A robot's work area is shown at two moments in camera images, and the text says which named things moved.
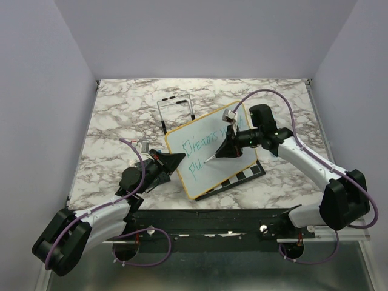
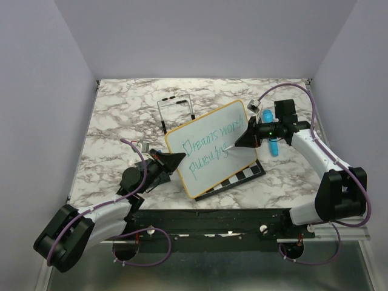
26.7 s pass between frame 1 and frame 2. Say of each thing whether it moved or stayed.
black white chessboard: stayed
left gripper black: stayed
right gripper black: moved
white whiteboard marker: moved
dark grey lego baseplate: stayed
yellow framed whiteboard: stayed
